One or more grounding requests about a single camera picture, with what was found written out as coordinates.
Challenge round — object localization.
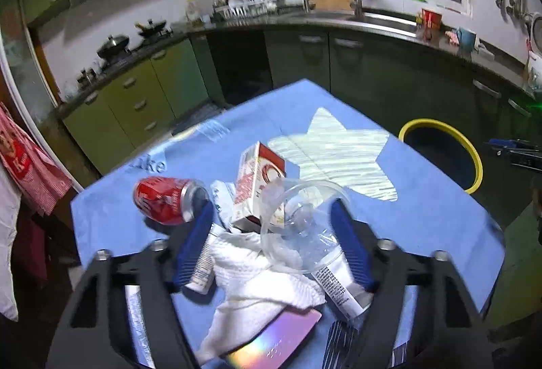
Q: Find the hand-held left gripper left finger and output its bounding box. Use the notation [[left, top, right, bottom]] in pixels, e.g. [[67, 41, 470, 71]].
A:
[[46, 200, 216, 369]]

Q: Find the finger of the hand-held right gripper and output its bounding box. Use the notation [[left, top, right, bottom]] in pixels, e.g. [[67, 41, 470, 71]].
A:
[[485, 137, 530, 154]]

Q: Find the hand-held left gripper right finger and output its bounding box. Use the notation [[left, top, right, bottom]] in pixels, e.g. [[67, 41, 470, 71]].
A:
[[329, 199, 495, 369]]

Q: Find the yellow-rimmed dark bin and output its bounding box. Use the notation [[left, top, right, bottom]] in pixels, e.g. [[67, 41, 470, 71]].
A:
[[398, 118, 483, 195]]

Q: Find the white tube with barcode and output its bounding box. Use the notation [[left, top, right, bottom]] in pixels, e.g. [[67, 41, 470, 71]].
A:
[[312, 257, 375, 321]]

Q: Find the clear plastic cup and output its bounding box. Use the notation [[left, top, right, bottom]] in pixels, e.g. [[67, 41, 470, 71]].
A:
[[259, 178, 352, 272]]

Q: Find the iridescent purple box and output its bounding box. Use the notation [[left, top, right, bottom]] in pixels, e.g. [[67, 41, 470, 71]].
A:
[[226, 307, 323, 369]]

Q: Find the white tube with red print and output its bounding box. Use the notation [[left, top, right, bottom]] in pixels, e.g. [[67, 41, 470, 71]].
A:
[[186, 223, 218, 294]]

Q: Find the red soda can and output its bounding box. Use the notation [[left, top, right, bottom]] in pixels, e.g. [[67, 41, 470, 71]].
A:
[[133, 177, 212, 226]]

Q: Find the white paper towel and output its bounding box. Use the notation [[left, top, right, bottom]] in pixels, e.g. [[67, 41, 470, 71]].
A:
[[199, 231, 327, 365]]

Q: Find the red and white carton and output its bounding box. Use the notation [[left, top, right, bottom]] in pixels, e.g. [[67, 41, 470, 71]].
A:
[[231, 142, 286, 234]]

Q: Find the teal mug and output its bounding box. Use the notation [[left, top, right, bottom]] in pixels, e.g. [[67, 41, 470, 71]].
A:
[[456, 27, 478, 52]]

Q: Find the blue star-print tablecloth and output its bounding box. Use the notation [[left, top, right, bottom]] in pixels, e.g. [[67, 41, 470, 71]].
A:
[[70, 78, 506, 369]]

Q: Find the red mug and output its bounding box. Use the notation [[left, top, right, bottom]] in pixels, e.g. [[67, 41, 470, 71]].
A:
[[421, 8, 443, 31]]

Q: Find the dark lower cabinet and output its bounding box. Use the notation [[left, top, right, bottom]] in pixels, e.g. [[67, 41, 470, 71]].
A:
[[190, 28, 542, 200]]

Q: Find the green lower cabinet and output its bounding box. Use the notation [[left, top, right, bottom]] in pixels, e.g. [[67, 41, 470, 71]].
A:
[[63, 39, 212, 154]]

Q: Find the steel sink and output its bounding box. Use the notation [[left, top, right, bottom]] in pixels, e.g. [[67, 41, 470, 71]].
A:
[[347, 11, 420, 35]]

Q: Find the red checked hanging cloth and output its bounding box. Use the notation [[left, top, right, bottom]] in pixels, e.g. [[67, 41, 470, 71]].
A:
[[0, 102, 72, 217]]

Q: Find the white hanging cloth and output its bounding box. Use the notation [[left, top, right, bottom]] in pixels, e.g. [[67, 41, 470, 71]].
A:
[[0, 170, 22, 321]]

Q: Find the black wok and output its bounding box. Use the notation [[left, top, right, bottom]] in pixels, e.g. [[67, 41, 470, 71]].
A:
[[97, 35, 131, 61]]

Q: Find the black frying pan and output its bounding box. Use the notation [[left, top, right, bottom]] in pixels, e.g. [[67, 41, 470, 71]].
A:
[[134, 19, 170, 37]]

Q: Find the white dish rack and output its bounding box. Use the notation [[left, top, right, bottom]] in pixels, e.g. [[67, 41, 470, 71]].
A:
[[212, 0, 280, 20]]

